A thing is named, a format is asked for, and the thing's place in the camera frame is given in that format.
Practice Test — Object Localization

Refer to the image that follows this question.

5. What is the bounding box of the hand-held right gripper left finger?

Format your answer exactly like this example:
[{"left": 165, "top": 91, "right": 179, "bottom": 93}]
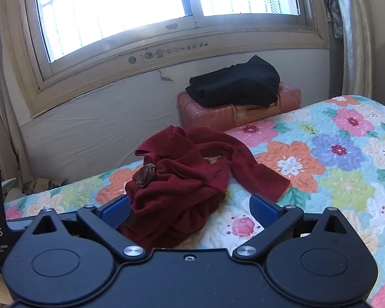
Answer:
[{"left": 30, "top": 195, "right": 147, "bottom": 262}]

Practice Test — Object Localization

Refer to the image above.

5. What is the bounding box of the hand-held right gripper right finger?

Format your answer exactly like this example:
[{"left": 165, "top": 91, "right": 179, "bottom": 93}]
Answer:
[{"left": 233, "top": 193, "right": 352, "bottom": 261}]

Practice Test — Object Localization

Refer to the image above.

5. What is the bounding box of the dark red sweater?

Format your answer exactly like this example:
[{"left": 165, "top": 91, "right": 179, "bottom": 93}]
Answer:
[{"left": 118, "top": 125, "right": 291, "bottom": 249}]

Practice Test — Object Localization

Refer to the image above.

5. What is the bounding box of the floral quilt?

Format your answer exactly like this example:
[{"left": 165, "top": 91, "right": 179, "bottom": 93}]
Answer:
[{"left": 4, "top": 95, "right": 385, "bottom": 308}]

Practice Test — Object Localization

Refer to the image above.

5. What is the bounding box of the pink hard suitcase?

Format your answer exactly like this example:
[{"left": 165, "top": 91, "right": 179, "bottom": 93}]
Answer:
[{"left": 176, "top": 83, "right": 302, "bottom": 133}]

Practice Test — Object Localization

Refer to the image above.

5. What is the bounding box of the beige curtain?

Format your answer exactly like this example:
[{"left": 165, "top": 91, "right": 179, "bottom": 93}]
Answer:
[{"left": 0, "top": 0, "right": 36, "bottom": 196}]

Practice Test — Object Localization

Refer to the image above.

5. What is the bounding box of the black folded garment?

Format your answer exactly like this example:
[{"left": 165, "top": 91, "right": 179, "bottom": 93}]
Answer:
[{"left": 185, "top": 55, "right": 281, "bottom": 108}]

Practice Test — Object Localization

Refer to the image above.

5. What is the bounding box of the shiny grey curtain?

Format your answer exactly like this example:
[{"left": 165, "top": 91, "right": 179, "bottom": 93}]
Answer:
[{"left": 319, "top": 0, "right": 374, "bottom": 98}]

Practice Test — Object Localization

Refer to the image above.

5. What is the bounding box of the window with beige frame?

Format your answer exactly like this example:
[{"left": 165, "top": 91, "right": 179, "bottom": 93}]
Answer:
[{"left": 0, "top": 0, "right": 331, "bottom": 118}]

